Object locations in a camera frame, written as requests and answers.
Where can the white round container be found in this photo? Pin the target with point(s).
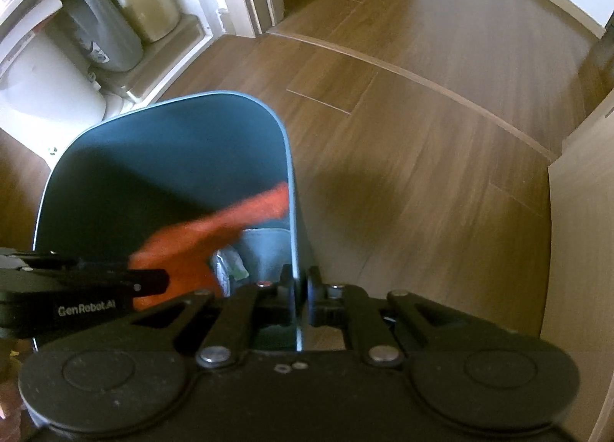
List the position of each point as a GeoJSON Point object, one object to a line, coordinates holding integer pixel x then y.
{"type": "Point", "coordinates": [43, 82]}

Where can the teal plastic waste bin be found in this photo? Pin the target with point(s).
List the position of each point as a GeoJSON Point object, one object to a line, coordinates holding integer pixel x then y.
{"type": "Point", "coordinates": [168, 159]}

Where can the orange wrapper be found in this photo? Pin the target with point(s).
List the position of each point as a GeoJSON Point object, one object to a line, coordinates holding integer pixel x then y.
{"type": "Point", "coordinates": [182, 245]}

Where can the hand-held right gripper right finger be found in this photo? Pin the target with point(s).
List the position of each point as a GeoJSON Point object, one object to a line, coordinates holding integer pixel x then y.
{"type": "Point", "coordinates": [315, 293]}

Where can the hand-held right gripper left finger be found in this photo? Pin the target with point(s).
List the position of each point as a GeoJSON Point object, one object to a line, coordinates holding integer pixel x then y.
{"type": "Point", "coordinates": [283, 300]}

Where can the crumpled white wrappers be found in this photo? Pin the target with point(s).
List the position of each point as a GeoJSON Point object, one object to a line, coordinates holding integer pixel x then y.
{"type": "Point", "coordinates": [230, 267]}

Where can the grey plastic bag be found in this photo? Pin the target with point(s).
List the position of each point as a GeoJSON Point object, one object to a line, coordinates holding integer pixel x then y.
{"type": "Point", "coordinates": [105, 34]}

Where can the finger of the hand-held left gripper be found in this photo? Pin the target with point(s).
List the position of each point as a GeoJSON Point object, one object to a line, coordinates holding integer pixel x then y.
{"type": "Point", "coordinates": [43, 262]}
{"type": "Point", "coordinates": [144, 284]}

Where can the beige cabinet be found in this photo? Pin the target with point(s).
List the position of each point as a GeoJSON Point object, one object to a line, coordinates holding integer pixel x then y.
{"type": "Point", "coordinates": [580, 207]}

